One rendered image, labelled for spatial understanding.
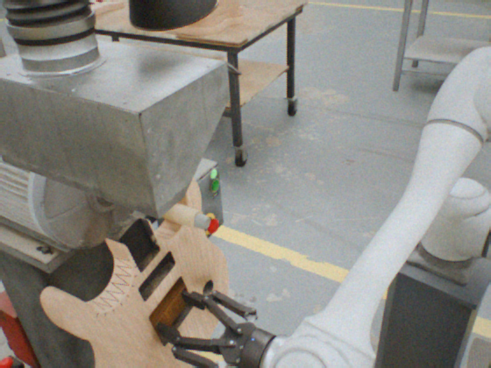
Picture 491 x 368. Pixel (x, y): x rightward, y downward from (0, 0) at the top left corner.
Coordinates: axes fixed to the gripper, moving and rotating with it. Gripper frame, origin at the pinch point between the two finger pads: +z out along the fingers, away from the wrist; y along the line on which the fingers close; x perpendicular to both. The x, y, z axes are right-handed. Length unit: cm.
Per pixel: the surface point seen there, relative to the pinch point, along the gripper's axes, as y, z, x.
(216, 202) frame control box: 35.5, 15.8, -9.2
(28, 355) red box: -12, 55, -40
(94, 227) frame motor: 2.5, 17.0, 13.8
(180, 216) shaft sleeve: 7.0, -2.0, 20.0
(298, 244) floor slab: 118, 40, -125
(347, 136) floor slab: 246, 62, -146
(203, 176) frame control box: 33.8, 16.0, 1.3
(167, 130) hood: 0.7, -11.8, 44.4
